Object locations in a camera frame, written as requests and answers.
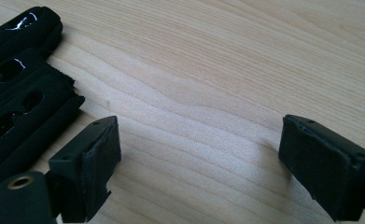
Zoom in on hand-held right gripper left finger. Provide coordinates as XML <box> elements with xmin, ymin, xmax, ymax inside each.
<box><xmin>45</xmin><ymin>115</ymin><xmax>122</xmax><ymax>224</ymax></box>

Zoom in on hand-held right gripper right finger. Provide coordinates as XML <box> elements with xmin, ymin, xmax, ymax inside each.
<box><xmin>278</xmin><ymin>114</ymin><xmax>365</xmax><ymax>222</ymax></box>

